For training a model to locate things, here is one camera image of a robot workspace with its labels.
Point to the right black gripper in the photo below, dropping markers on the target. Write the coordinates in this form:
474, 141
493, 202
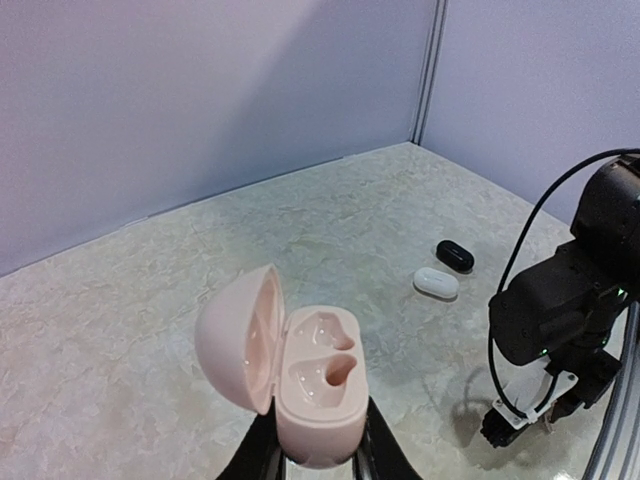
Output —
595, 369

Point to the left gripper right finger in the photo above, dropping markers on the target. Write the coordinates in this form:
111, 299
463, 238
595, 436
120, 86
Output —
379, 455

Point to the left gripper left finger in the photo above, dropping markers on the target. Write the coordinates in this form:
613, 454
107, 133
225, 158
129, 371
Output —
259, 456

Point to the pink round charging case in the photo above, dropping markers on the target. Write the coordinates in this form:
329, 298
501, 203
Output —
308, 366

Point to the white earbud charging case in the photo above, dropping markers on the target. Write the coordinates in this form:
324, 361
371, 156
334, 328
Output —
436, 283

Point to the black oval charging case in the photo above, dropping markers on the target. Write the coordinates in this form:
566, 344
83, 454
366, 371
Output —
455, 256

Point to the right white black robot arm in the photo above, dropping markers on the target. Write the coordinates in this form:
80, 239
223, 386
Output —
564, 307

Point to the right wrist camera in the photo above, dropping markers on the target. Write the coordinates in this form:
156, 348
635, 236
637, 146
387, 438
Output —
533, 391

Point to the aluminium front rail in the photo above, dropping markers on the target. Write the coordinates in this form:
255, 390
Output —
620, 425

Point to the right metal corner post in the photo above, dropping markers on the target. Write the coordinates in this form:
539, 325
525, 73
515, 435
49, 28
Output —
428, 71

